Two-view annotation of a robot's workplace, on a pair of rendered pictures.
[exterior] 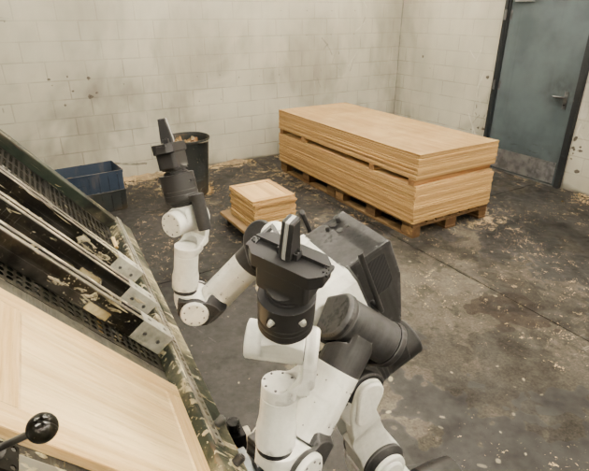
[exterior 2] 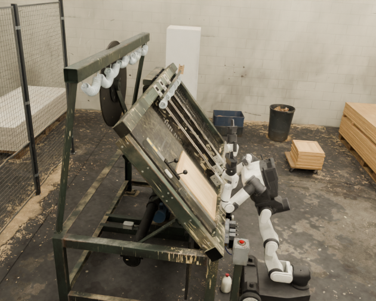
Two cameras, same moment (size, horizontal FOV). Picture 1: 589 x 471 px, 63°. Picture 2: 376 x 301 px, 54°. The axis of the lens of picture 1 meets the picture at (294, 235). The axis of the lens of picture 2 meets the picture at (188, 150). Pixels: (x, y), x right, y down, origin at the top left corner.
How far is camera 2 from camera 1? 217 cm
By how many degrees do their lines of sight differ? 29
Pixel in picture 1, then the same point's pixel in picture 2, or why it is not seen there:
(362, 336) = (252, 185)
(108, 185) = (236, 123)
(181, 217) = (229, 146)
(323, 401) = (239, 195)
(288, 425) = (227, 194)
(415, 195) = not seen: outside the picture
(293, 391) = (228, 186)
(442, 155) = not seen: outside the picture
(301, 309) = (231, 168)
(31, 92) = (215, 70)
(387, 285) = (273, 180)
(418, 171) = not seen: outside the picture
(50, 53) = (229, 53)
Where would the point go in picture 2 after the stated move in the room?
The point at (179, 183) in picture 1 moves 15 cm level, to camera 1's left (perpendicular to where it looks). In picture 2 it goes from (231, 137) to (216, 133)
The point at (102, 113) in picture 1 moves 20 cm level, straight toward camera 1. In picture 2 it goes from (245, 85) to (244, 87)
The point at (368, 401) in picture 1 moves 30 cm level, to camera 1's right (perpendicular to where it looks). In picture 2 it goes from (265, 215) to (298, 228)
